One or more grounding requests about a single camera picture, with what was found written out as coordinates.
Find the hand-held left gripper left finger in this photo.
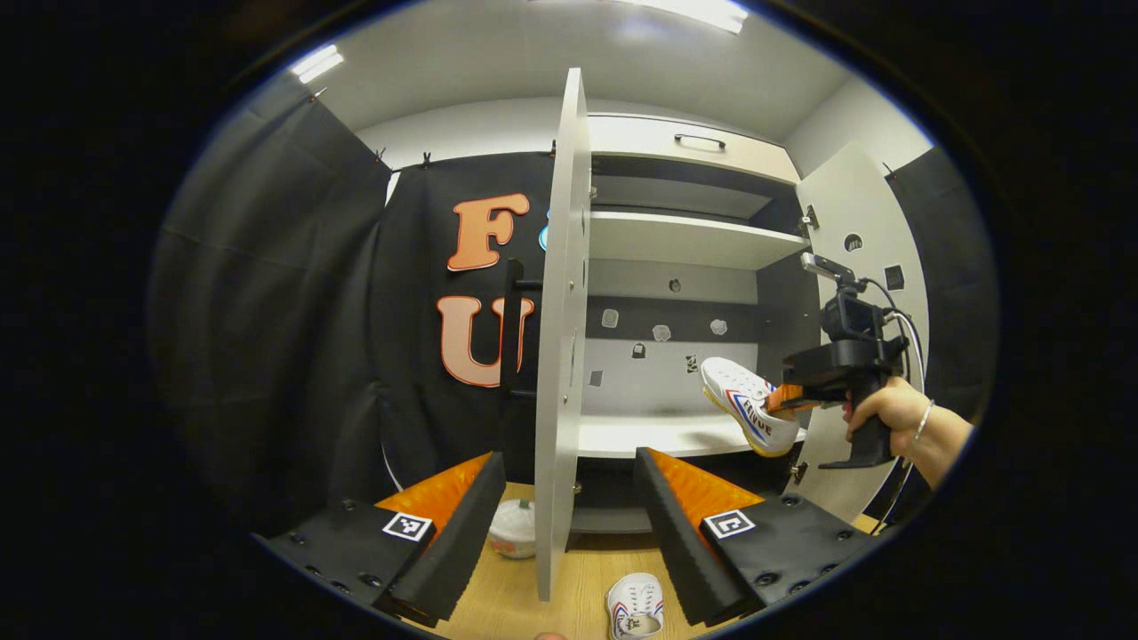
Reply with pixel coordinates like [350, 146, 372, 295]
[262, 451, 508, 629]

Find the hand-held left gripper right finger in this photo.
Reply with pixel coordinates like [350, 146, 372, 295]
[633, 446, 879, 628]

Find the white sneaker shoe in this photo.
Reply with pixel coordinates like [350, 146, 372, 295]
[700, 356, 802, 459]
[606, 573, 665, 640]

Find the white shoe cabinet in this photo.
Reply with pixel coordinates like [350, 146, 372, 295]
[533, 68, 931, 604]

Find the white shoe cabinet door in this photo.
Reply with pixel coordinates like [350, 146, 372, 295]
[533, 68, 593, 604]
[789, 142, 931, 525]

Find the white cabinet shelf board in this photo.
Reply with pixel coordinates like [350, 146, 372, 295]
[589, 211, 810, 271]
[578, 413, 808, 460]

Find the white cabinet drawer front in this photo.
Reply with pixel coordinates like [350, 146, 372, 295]
[587, 114, 801, 185]

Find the white orange round container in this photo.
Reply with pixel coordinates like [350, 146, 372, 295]
[488, 498, 538, 560]

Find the ceiling light panel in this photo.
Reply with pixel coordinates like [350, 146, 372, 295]
[622, 0, 749, 36]

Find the black door handle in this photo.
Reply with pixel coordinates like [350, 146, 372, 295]
[501, 258, 544, 398]

